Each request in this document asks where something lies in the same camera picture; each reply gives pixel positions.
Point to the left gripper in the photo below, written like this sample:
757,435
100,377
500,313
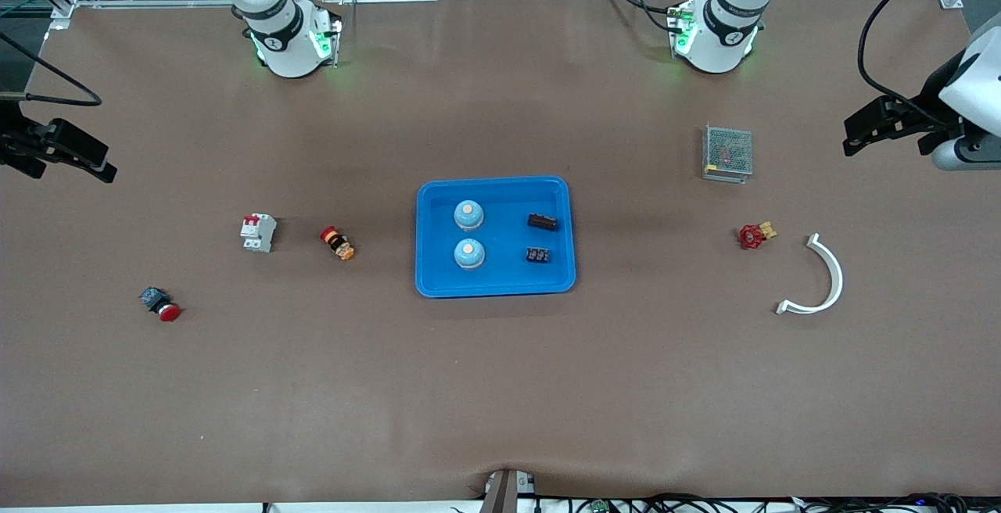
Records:
920,116

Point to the brown rectangular capacitor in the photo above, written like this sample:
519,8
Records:
542,222

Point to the small black terminal block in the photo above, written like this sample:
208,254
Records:
537,255

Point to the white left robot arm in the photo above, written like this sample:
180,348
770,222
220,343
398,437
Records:
719,28

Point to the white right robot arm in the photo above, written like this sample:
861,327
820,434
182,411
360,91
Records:
285,36

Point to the red mushroom push button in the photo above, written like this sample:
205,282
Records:
160,304

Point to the metal mesh power supply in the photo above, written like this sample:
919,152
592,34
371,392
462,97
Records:
727,153

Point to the white circuit breaker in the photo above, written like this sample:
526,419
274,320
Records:
258,232

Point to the red orange emergency button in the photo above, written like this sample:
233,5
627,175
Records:
337,242

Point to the blue plastic tray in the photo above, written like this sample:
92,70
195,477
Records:
500,280

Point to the white curved plastic bracket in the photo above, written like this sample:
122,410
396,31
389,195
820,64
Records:
835,278

